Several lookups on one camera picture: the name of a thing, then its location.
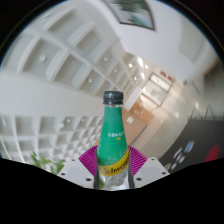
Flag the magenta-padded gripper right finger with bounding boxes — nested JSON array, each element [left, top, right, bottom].
[[127, 146, 170, 189]]

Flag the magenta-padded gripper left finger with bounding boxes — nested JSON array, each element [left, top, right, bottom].
[[57, 145, 101, 189]]

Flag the green drink bottle black cap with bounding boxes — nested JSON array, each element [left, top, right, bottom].
[[95, 90, 131, 190]]

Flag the large green leafy plant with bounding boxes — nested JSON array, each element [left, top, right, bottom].
[[30, 151, 66, 175]]

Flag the flat round red coaster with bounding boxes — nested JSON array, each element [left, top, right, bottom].
[[204, 144, 221, 163]]

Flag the glass double door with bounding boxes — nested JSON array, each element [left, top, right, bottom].
[[143, 73, 173, 105]]

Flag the ceiling lights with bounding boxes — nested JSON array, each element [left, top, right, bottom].
[[39, 53, 151, 128]]

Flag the dark-framed wall picture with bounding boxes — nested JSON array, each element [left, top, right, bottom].
[[105, 0, 156, 31]]

